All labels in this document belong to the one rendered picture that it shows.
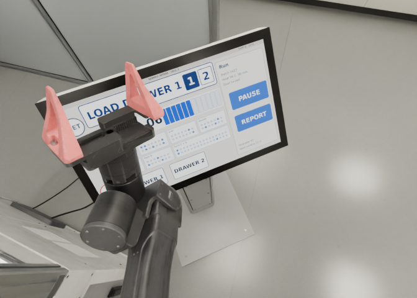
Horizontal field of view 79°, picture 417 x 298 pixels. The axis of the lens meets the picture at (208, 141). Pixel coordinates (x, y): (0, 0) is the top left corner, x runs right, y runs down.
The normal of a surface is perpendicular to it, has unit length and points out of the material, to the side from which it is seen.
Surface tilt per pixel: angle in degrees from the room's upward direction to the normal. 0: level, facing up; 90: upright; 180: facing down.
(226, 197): 5
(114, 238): 63
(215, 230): 3
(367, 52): 0
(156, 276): 57
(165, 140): 50
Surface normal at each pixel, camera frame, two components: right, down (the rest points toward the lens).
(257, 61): 0.27, 0.36
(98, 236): -0.02, 0.60
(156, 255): 0.77, -0.43
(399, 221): -0.04, -0.44
